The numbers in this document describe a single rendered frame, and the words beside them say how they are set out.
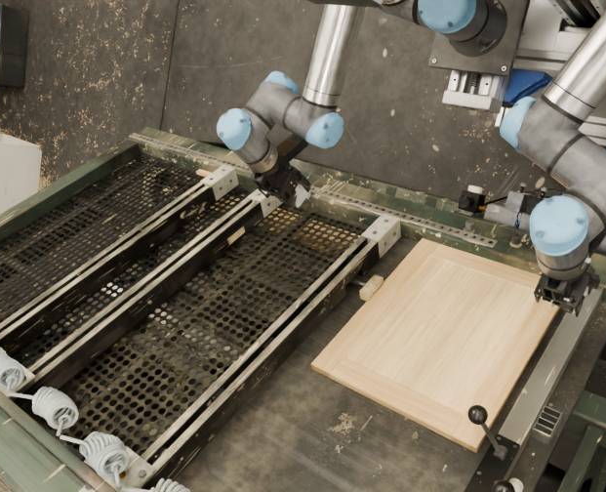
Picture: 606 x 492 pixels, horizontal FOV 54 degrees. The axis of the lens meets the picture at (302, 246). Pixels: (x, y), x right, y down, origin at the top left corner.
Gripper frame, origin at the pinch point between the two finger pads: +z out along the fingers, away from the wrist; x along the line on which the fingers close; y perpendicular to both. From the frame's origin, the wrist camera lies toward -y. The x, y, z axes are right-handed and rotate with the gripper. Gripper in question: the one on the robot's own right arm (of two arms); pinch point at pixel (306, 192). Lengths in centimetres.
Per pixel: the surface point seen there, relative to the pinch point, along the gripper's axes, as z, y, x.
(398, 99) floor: 100, -92, -51
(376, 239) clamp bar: 31.1, -2.9, 7.4
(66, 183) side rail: 21, 17, -122
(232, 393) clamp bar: 0, 52, 8
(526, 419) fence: 17, 28, 65
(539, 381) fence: 23, 19, 64
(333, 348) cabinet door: 17.3, 31.8, 17.2
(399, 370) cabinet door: 18.9, 29.9, 35.0
